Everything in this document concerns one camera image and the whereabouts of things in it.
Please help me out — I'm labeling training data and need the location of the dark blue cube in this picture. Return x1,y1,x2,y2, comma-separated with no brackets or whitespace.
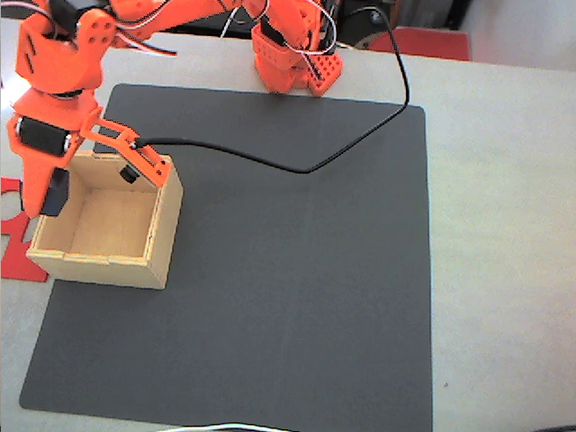
39,166,72,218

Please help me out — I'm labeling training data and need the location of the open wooden box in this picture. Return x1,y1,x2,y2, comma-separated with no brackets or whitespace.
25,150,185,292

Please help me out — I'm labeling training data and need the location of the red cut-out sheet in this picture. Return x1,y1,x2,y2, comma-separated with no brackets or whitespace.
0,176,50,284

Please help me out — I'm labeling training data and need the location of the dark grey mat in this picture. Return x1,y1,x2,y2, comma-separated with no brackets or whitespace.
18,83,434,432

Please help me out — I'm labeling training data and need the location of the red chair seat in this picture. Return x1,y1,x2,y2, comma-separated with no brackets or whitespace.
368,25,473,62

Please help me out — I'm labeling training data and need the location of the black camera cable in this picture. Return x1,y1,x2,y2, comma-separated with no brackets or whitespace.
134,6,411,175

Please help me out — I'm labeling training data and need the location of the wrist camera on orange bracket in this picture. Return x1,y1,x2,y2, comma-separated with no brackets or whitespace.
89,117,173,189

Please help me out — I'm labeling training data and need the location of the white cable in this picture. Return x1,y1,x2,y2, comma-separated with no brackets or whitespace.
157,421,298,432

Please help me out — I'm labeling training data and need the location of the white servo wire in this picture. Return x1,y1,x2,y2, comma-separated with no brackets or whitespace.
299,0,338,82
112,24,180,59

